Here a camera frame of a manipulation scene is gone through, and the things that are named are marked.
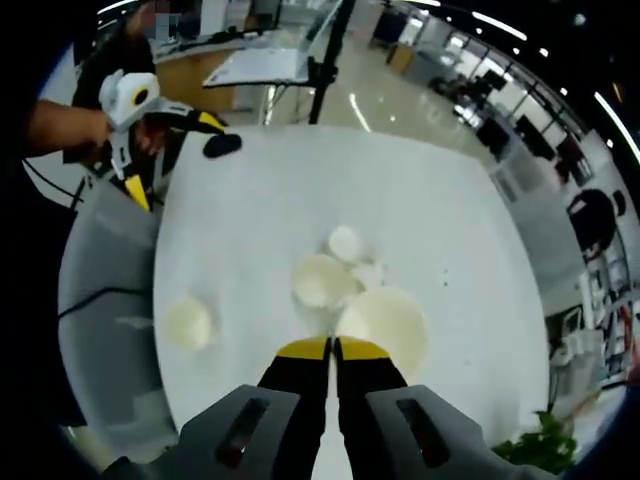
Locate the grey mesh chair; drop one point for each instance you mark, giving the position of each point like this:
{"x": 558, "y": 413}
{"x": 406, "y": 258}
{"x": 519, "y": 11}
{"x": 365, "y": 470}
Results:
{"x": 110, "y": 260}

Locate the black office chair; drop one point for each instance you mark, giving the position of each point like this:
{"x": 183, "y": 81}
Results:
{"x": 595, "y": 220}

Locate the small white desk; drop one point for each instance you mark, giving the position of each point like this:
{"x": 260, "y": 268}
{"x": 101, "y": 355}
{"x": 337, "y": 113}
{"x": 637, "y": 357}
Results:
{"x": 260, "y": 67}

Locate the black tripod stand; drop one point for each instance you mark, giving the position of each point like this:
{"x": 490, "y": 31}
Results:
{"x": 332, "y": 60}

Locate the green potted plant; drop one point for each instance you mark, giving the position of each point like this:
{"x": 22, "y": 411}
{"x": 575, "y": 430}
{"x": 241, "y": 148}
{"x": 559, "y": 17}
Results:
{"x": 540, "y": 445}

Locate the wooden cabinet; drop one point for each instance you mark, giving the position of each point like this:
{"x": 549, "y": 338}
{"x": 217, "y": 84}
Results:
{"x": 190, "y": 75}

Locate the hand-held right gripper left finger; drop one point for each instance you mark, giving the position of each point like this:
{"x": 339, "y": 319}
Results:
{"x": 280, "y": 425}

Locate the stack of paper cups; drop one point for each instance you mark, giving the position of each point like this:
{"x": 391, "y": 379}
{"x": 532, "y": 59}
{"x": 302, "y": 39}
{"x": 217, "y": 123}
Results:
{"x": 190, "y": 325}

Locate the black oval object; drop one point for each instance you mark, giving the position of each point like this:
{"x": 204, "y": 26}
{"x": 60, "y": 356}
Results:
{"x": 222, "y": 146}

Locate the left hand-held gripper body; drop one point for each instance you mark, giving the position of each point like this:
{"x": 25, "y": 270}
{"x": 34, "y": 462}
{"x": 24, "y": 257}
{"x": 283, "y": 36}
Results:
{"x": 127, "y": 100}

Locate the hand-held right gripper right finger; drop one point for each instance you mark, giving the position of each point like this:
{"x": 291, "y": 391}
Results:
{"x": 390, "y": 425}

